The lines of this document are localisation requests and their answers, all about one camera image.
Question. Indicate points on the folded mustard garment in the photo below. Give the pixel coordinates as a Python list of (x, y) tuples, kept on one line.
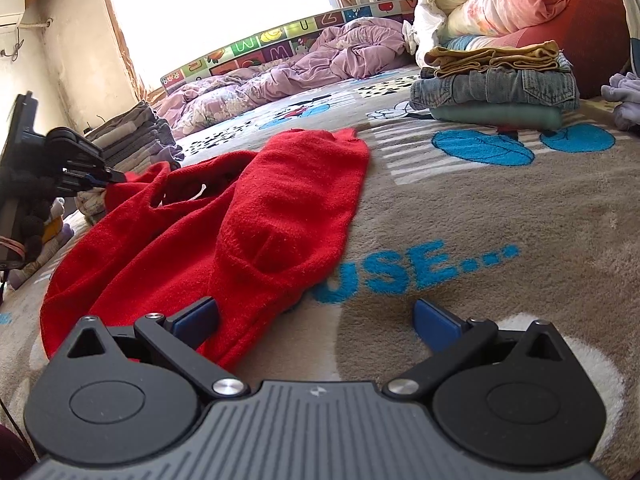
[(495, 57)]

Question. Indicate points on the stack of small folded clothes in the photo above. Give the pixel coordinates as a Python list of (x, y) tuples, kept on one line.
[(90, 207)]

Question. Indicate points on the air conditioner pipe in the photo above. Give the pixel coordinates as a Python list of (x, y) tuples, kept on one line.
[(37, 24)]

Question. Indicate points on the colourful alphabet foam mat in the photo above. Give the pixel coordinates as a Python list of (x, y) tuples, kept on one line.
[(250, 45)]

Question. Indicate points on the folded denim jeans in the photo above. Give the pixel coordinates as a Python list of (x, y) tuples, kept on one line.
[(500, 87)]

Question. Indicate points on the stack of grey folded clothes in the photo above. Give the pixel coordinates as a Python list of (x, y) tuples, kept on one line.
[(130, 135)]

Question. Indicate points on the purple floral quilt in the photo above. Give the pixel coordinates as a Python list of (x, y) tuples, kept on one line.
[(345, 55)]

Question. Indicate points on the lavender cloth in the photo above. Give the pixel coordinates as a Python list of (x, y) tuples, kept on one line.
[(625, 100)]

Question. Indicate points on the folded green garment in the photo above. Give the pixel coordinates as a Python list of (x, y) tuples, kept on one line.
[(500, 117)]

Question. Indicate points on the white air conditioner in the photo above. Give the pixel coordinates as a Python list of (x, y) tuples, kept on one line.
[(10, 10)]

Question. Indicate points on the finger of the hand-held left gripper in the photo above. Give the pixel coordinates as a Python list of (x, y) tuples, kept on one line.
[(100, 174), (80, 187)]

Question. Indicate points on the printed cartoon blanket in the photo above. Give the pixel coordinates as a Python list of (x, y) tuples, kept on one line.
[(475, 220)]

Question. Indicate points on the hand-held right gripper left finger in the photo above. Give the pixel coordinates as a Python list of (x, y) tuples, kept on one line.
[(197, 317)]

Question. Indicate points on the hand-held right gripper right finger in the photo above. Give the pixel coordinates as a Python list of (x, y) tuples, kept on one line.
[(434, 324)]

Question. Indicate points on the red fleece garment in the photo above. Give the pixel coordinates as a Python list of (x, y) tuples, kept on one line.
[(265, 210)]

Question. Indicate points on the wooden framed window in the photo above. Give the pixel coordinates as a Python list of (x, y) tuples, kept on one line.
[(215, 5)]

